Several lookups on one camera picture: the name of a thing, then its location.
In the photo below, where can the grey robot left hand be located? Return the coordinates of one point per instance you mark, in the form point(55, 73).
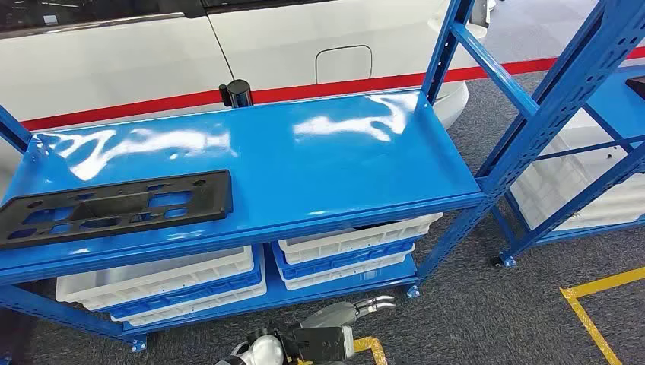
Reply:
point(337, 315)

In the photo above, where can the black plastic plate bracket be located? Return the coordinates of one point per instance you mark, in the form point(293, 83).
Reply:
point(214, 199)

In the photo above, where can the black plastic part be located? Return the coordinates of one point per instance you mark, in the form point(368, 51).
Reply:
point(370, 226)
point(636, 85)

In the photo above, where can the blue metal shelf rack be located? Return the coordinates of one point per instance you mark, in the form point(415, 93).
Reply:
point(327, 151)
point(612, 98)

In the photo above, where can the white plastic crate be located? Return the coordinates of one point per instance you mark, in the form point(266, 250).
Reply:
point(176, 274)
point(342, 274)
point(353, 239)
point(201, 304)
point(604, 219)
point(625, 201)
point(569, 166)

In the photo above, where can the blue plastic crate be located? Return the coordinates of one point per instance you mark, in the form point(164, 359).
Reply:
point(201, 293)
point(342, 262)

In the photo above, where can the red barrier belt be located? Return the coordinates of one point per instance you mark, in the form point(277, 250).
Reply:
point(126, 108)
point(327, 90)

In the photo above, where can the white car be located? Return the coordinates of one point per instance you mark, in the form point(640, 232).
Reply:
point(126, 65)

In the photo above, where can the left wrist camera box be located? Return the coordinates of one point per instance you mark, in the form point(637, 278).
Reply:
point(322, 345)

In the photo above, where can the black stanchion post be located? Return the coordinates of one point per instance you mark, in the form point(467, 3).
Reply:
point(237, 93)

